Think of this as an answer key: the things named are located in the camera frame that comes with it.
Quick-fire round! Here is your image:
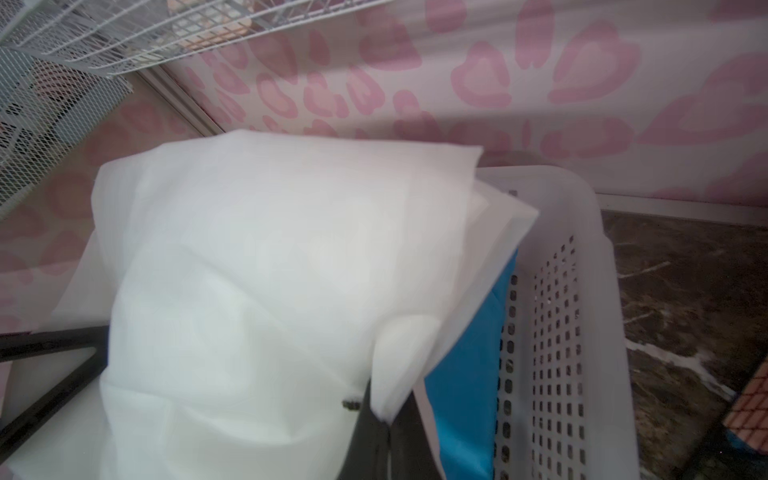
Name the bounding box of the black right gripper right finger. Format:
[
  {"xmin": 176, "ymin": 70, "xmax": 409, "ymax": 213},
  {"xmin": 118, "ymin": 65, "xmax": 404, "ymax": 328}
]
[{"xmin": 389, "ymin": 393, "xmax": 442, "ymax": 480}]

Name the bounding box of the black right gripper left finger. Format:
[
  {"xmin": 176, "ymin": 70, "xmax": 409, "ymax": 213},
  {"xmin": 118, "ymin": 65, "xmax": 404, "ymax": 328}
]
[{"xmin": 337, "ymin": 382, "xmax": 390, "ymax": 480}]

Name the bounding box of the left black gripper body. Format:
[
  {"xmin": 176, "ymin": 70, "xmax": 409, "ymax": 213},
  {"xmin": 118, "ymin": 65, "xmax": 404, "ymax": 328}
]
[{"xmin": 1, "ymin": 325, "xmax": 109, "ymax": 462}]

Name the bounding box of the blue raincoat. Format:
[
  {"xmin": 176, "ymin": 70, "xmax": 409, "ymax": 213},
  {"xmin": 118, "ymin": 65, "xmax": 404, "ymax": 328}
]
[{"xmin": 425, "ymin": 257, "xmax": 516, "ymax": 479}]

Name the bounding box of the white raincoat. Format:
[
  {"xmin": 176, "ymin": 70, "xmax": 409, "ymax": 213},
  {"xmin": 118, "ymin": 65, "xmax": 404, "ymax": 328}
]
[{"xmin": 9, "ymin": 130, "xmax": 538, "ymax": 479}]

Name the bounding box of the white plastic basket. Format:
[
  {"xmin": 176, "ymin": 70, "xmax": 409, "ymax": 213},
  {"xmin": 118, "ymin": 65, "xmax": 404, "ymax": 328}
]
[{"xmin": 479, "ymin": 166, "xmax": 640, "ymax": 479}]

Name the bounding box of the pink calculator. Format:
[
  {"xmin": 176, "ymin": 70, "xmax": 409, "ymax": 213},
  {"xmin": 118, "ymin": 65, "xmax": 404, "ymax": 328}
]
[{"xmin": 167, "ymin": 0, "xmax": 259, "ymax": 51}]

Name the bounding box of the white mesh wall basket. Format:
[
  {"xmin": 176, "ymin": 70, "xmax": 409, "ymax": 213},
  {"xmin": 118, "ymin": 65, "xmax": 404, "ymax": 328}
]
[{"xmin": 1, "ymin": 48, "xmax": 133, "ymax": 217}]

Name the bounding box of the black wire desk organizer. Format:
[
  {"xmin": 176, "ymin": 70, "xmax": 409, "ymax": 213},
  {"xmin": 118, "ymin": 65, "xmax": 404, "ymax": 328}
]
[{"xmin": 678, "ymin": 361, "xmax": 767, "ymax": 480}]

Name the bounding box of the white wire wall shelf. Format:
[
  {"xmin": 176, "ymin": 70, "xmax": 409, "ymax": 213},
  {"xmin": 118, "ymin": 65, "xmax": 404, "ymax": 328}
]
[{"xmin": 1, "ymin": 0, "xmax": 374, "ymax": 77}]

